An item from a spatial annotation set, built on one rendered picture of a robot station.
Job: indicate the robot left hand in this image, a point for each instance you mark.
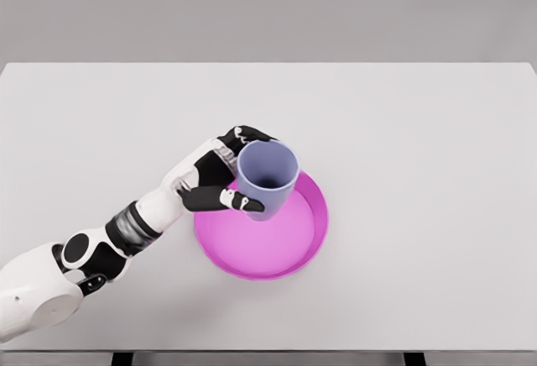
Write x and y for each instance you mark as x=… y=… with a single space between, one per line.
x=208 y=171

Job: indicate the lavender plastic cup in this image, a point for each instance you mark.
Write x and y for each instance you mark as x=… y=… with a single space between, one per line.
x=268 y=179

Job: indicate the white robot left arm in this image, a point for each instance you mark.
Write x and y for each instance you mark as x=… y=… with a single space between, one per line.
x=88 y=252

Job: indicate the pink round plate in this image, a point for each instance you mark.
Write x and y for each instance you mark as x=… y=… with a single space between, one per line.
x=260 y=242

